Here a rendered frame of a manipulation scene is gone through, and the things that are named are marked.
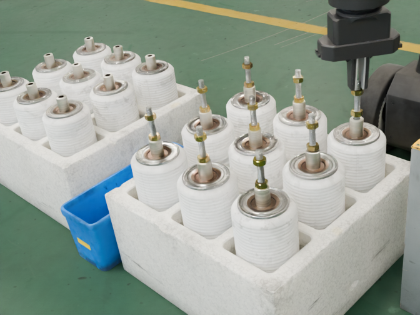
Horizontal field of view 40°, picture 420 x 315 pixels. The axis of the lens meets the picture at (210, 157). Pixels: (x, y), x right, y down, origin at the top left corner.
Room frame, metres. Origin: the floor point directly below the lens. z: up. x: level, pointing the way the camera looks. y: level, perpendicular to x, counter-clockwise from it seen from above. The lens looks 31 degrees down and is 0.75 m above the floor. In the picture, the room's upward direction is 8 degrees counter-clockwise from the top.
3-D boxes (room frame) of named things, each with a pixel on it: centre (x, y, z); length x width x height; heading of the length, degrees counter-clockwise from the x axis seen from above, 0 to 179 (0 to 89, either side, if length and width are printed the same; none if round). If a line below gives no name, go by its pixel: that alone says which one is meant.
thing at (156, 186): (0.86, 0.09, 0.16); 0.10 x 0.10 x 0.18
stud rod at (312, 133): (0.75, -0.16, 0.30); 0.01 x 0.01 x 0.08
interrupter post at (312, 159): (0.75, -0.16, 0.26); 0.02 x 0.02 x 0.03
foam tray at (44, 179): (1.25, 0.27, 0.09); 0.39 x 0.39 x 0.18; 42
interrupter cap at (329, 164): (0.75, -0.16, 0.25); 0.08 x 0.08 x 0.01
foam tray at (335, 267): (0.84, -0.08, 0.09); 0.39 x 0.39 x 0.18; 41
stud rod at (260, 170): (0.68, -0.07, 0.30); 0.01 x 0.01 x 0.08
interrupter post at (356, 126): (0.83, -0.25, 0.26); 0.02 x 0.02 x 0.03
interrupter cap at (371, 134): (0.83, -0.25, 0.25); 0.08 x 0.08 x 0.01
